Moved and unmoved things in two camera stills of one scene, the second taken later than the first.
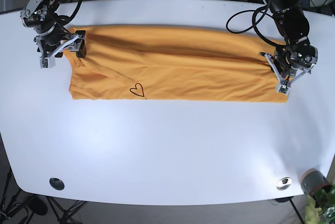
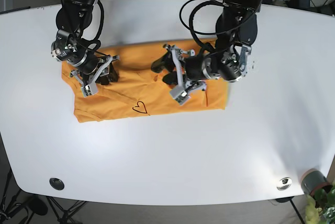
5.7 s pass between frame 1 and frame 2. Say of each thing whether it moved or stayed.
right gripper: moved
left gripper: moved
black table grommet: stayed
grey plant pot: stayed
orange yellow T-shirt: moved
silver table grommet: stayed
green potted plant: stayed
